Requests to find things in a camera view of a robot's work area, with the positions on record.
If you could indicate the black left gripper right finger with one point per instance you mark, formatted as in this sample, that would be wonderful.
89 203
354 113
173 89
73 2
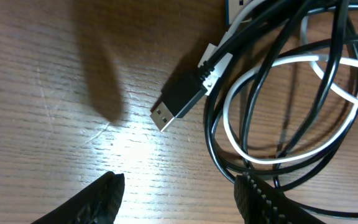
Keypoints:
260 203

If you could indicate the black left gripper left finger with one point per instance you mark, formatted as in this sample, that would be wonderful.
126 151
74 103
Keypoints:
98 203

